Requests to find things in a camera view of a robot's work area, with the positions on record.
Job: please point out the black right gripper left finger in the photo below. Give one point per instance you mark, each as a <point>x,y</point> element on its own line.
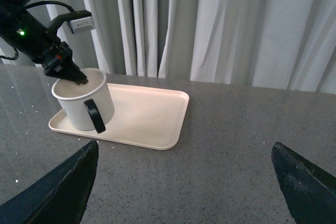
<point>61,196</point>

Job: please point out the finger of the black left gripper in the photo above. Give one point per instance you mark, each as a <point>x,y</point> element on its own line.
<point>68,70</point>

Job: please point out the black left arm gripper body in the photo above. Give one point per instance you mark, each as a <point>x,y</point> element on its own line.
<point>55,60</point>

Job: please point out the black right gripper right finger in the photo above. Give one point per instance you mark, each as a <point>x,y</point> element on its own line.
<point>309,191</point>

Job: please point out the white smiley mug black handle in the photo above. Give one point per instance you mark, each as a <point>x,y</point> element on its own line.
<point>88,106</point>

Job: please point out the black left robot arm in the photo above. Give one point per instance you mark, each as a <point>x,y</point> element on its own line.
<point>25,33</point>

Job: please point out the pink rectangular tray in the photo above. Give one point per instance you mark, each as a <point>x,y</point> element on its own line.
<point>145,117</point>

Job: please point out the grey-white curtain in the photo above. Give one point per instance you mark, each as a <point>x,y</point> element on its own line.
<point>283,44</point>

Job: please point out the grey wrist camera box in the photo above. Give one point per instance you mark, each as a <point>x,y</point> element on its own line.
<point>80,25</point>

